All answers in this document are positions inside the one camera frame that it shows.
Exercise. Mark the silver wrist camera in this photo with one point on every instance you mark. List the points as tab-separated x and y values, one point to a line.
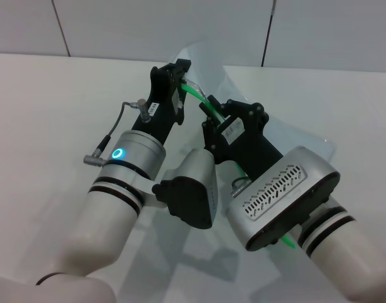
192	189
284	195

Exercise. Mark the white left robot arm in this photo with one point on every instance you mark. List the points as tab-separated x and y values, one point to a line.
104	227

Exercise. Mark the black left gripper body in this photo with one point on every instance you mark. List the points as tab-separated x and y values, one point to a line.
158	104

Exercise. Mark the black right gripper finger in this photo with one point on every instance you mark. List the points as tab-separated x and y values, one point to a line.
210	135
246	110

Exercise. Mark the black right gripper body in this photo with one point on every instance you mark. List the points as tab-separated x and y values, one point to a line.
249	148

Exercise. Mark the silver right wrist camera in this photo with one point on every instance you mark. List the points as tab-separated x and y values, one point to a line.
284	195

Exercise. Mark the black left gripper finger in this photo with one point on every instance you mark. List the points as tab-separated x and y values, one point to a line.
182	67
179	107

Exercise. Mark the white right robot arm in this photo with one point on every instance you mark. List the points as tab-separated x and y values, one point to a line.
347	252

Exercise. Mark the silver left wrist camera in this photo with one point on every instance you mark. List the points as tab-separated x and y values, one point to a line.
192	189

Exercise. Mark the translucent green-zip document bag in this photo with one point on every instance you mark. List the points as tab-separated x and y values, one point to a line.
211	63

